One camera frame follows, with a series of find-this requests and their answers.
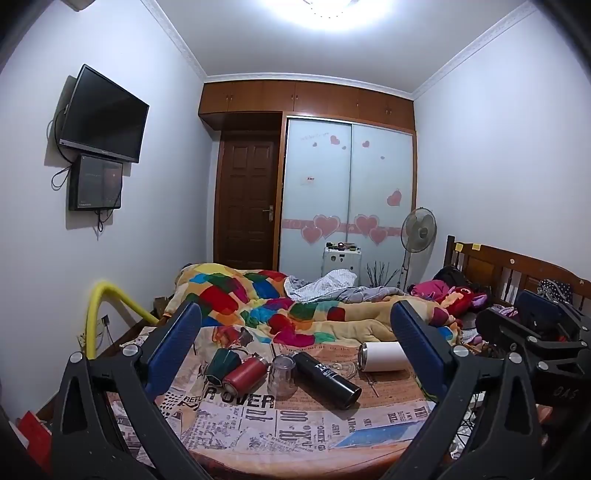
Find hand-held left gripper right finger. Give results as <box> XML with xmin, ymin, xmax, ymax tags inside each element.
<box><xmin>379</xmin><ymin>299</ymin><xmax>546</xmax><ymax>480</ymax></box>

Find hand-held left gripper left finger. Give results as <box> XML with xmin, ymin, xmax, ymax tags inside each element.
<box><xmin>50</xmin><ymin>301</ymin><xmax>218</xmax><ymax>480</ymax></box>

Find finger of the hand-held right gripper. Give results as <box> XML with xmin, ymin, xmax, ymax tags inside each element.
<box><xmin>475</xmin><ymin>307</ymin><xmax>591</xmax><ymax>355</ymax></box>
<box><xmin>514</xmin><ymin>290</ymin><xmax>591</xmax><ymax>340</ymax></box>

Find white steel cup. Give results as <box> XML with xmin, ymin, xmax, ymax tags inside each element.
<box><xmin>358</xmin><ymin>342</ymin><xmax>410</xmax><ymax>373</ymax></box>

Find dark green cup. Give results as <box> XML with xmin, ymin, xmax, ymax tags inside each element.
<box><xmin>205</xmin><ymin>348</ymin><xmax>250</xmax><ymax>387</ymax></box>

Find clear glass cup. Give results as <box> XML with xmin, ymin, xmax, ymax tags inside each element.
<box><xmin>268</xmin><ymin>354</ymin><xmax>297</xmax><ymax>399</ymax></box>

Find black dotted cloth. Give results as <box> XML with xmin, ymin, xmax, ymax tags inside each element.
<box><xmin>536</xmin><ymin>279</ymin><xmax>574</xmax><ymax>302</ymax></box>

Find pink plush toy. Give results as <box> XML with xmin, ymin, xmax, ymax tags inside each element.
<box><xmin>410</xmin><ymin>279</ymin><xmax>491</xmax><ymax>318</ymax></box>

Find wooden bed headboard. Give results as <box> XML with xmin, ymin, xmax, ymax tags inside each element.
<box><xmin>444</xmin><ymin>235</ymin><xmax>591</xmax><ymax>315</ymax></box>

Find black bag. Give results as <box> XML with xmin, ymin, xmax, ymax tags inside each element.
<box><xmin>433</xmin><ymin>266</ymin><xmax>472</xmax><ymax>290</ymax></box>

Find red bottle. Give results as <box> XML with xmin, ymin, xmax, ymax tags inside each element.
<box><xmin>223</xmin><ymin>354</ymin><xmax>270</xmax><ymax>392</ymax></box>

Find dried branches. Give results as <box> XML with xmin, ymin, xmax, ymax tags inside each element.
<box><xmin>366</xmin><ymin>261</ymin><xmax>400</xmax><ymax>290</ymax></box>

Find colourful patchwork blanket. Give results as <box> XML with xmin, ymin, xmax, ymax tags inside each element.
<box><xmin>164</xmin><ymin>263</ymin><xmax>463</xmax><ymax>348</ymax></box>

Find yellow foam pipe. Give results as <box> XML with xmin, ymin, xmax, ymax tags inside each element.
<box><xmin>82</xmin><ymin>281</ymin><xmax>160</xmax><ymax>359</ymax></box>

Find black bottle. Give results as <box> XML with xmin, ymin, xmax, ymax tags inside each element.
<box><xmin>292</xmin><ymin>351</ymin><xmax>363</xmax><ymax>409</ymax></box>

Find grey white cloth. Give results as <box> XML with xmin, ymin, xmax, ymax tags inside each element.
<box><xmin>284</xmin><ymin>270</ymin><xmax>411</xmax><ymax>304</ymax></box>

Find white small appliance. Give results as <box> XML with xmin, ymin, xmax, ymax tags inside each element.
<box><xmin>322</xmin><ymin>246</ymin><xmax>362</xmax><ymax>278</ymax></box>

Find standing fan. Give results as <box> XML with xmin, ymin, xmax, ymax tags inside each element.
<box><xmin>396</xmin><ymin>208</ymin><xmax>438</xmax><ymax>292</ymax></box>

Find newspaper print tablecloth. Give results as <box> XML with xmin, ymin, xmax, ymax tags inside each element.
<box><xmin>106</xmin><ymin>323</ymin><xmax>467</xmax><ymax>472</ymax></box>

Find red box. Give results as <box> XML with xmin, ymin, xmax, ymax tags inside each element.
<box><xmin>17</xmin><ymin>410</ymin><xmax>52</xmax><ymax>472</ymax></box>

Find brown wooden door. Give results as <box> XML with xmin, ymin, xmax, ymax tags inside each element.
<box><xmin>213</xmin><ymin>128</ymin><xmax>284</xmax><ymax>274</ymax></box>

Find glass sliding wardrobe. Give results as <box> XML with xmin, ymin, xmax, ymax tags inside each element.
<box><xmin>278</xmin><ymin>114</ymin><xmax>417</xmax><ymax>291</ymax></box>

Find wooden overhead cabinets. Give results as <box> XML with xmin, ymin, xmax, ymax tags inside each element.
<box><xmin>198</xmin><ymin>79</ymin><xmax>415</xmax><ymax>134</ymax></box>

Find ceiling lamp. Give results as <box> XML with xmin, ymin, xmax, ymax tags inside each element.
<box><xmin>277</xmin><ymin>0</ymin><xmax>393</xmax><ymax>34</ymax></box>

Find small black wall monitor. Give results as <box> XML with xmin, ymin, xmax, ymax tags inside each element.
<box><xmin>68</xmin><ymin>154</ymin><xmax>124</xmax><ymax>212</ymax></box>

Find black television cable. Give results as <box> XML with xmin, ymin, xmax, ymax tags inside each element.
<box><xmin>46</xmin><ymin>105</ymin><xmax>78</xmax><ymax>191</ymax></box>

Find wall-mounted black television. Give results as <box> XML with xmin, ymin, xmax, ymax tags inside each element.
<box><xmin>58</xmin><ymin>64</ymin><xmax>150</xmax><ymax>164</ymax></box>

